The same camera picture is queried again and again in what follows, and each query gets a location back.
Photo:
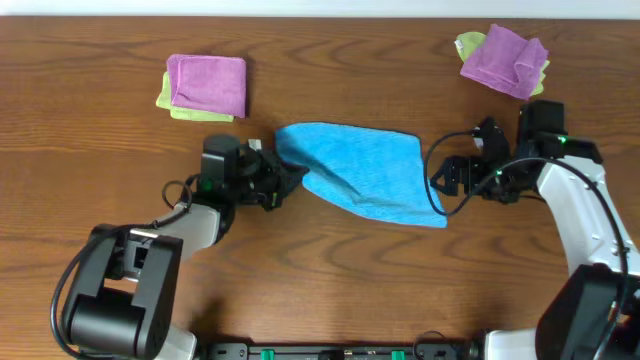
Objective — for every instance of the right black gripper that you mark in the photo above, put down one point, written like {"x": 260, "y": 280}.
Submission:
{"x": 450, "y": 165}

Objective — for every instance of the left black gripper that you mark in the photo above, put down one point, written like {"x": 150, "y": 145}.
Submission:
{"x": 275, "y": 179}

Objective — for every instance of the blue cloth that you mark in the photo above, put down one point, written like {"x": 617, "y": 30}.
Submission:
{"x": 372, "y": 173}

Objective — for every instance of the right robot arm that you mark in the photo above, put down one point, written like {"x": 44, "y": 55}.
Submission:
{"x": 596, "y": 313}

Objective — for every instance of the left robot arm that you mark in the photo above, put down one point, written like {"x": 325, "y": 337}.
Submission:
{"x": 115, "y": 299}

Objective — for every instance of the folded purple cloth left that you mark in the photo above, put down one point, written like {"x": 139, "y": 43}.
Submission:
{"x": 214, "y": 84}

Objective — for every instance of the purple cloth right pile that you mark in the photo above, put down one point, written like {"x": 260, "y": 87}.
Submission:
{"x": 508, "y": 63}

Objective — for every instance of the green cloth right pile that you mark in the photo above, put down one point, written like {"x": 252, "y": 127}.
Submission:
{"x": 467, "y": 43}

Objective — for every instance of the folded green cloth left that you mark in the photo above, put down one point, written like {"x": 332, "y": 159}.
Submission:
{"x": 163, "y": 101}

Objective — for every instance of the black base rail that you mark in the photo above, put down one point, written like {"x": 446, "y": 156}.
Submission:
{"x": 430, "y": 350}

